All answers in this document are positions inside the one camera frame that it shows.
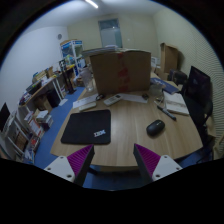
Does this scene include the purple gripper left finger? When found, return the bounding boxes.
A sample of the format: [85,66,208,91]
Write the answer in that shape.
[45,144,95,186]

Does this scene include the grey door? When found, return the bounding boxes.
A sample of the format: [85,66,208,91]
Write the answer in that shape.
[98,18,123,47]

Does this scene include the black IBM mouse pad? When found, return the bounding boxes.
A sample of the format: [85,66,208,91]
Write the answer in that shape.
[61,109,111,145]

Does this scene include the white bookshelf with books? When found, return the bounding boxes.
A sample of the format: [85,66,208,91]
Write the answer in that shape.
[0,104,44,164]

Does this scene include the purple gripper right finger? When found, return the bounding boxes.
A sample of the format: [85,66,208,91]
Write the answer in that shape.
[133,144,182,184]

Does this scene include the blue white display cabinet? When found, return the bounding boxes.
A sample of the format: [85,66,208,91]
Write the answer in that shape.
[60,40,86,76]

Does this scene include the cardboard box in corner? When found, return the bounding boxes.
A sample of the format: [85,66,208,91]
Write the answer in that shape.
[160,43,178,73]

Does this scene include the black computer mouse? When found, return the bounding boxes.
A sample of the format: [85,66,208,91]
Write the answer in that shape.
[146,120,165,136]

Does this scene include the white paper sheet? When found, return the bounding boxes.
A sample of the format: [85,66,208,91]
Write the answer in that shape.
[120,93,148,103]

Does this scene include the clear plastic cup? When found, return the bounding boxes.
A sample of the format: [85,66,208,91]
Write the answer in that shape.
[80,68,94,92]

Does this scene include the open white notebook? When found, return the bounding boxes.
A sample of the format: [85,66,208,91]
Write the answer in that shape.
[164,92,189,115]

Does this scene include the black marker pen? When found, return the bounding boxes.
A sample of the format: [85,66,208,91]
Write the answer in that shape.
[157,105,177,121]

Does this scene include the black office chair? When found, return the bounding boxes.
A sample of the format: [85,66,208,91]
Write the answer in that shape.
[182,66,213,145]

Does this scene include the ceiling light tube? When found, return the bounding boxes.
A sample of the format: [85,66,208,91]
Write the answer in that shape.
[85,0,98,9]

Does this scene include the large brown cardboard box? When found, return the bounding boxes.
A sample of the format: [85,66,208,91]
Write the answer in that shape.
[90,50,151,94]

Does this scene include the white keyboard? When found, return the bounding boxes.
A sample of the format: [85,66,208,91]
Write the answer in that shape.
[79,102,97,112]

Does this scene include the blue folder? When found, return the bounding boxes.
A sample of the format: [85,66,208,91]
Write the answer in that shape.
[150,78,179,94]

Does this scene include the white remote control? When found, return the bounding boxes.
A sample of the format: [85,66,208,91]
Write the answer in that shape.
[104,94,122,106]

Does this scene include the wooden side desk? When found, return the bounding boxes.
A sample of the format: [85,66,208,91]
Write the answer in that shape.
[19,65,74,110]

